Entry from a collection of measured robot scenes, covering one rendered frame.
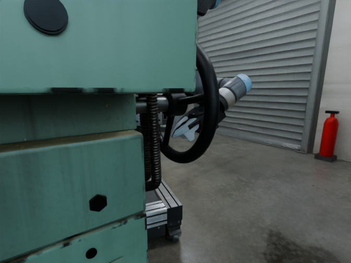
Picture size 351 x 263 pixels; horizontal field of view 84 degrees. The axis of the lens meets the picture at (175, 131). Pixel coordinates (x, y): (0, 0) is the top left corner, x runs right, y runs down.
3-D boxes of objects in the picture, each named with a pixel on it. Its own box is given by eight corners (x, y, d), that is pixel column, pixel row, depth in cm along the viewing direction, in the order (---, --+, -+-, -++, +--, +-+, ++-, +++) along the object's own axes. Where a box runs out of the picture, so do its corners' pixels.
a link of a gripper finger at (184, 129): (184, 151, 59) (205, 132, 62) (176, 135, 56) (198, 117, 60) (178, 148, 61) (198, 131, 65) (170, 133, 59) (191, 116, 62)
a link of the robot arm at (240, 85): (236, 89, 79) (255, 92, 72) (219, 104, 75) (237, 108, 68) (232, 71, 75) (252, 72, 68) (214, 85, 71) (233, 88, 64)
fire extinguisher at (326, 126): (336, 159, 241) (345, 110, 228) (331, 163, 230) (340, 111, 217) (319, 155, 255) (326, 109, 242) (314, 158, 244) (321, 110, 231)
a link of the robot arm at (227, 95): (231, 87, 64) (214, 87, 71) (222, 94, 63) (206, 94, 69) (237, 106, 68) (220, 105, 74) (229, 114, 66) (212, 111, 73)
